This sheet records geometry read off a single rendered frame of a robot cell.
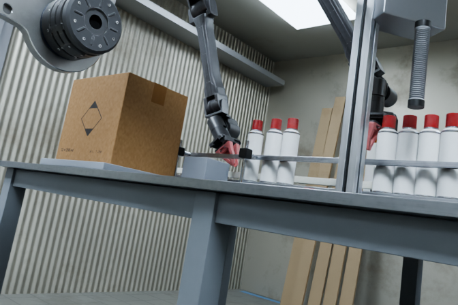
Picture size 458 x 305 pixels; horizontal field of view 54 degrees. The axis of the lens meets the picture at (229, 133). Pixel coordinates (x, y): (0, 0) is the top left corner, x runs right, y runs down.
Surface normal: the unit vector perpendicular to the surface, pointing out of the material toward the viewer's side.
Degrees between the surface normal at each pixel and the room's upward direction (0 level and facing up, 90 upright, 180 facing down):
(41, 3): 90
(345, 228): 90
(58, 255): 90
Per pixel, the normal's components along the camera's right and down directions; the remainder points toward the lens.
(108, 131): -0.63, -0.24
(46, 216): 0.75, 0.00
